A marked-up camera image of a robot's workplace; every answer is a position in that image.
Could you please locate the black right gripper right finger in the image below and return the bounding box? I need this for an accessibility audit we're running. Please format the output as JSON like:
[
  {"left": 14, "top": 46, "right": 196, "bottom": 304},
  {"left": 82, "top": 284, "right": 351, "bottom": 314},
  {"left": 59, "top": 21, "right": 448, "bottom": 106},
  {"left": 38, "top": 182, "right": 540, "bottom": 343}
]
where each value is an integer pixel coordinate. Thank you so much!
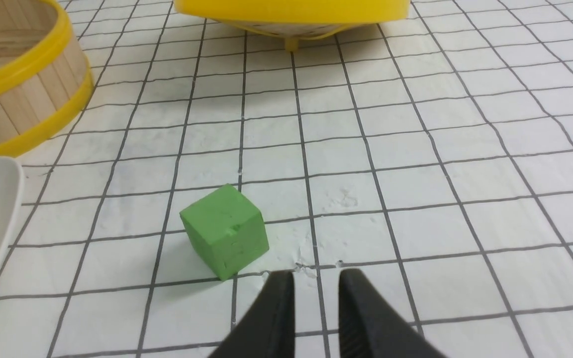
[{"left": 337, "top": 269, "right": 444, "bottom": 358}]

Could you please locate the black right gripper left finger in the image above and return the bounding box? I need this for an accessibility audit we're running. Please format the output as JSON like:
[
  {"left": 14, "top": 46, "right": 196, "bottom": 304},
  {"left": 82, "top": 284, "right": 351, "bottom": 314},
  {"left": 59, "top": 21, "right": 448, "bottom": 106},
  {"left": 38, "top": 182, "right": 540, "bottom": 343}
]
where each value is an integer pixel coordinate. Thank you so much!
[{"left": 210, "top": 270, "right": 295, "bottom": 358}]

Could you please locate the green foam cube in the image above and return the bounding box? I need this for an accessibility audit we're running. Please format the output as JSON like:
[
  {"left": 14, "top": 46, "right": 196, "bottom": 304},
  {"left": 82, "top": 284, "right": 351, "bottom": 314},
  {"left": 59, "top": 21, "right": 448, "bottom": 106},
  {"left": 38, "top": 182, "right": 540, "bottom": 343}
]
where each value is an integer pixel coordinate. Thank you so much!
[{"left": 180, "top": 184, "right": 269, "bottom": 281}]

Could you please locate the white grid tablecloth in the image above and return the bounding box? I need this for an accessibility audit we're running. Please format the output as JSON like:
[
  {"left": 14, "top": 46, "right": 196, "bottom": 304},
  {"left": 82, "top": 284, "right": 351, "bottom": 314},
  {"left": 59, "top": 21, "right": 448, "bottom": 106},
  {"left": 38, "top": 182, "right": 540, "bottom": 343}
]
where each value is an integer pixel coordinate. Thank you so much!
[{"left": 0, "top": 0, "right": 573, "bottom": 358}]

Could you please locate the yellow woven steamer lid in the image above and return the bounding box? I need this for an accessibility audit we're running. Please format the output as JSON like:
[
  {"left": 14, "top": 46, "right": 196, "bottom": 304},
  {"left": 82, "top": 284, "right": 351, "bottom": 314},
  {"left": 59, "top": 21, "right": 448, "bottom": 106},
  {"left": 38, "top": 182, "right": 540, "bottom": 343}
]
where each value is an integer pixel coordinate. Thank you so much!
[{"left": 174, "top": 0, "right": 411, "bottom": 52}]

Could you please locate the yellow wooden steamer basket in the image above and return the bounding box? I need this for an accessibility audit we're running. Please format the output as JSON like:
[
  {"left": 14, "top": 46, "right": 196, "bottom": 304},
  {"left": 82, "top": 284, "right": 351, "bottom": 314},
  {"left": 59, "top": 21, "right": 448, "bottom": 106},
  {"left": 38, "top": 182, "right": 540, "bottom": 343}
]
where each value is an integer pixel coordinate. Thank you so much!
[{"left": 0, "top": 0, "right": 94, "bottom": 157}]

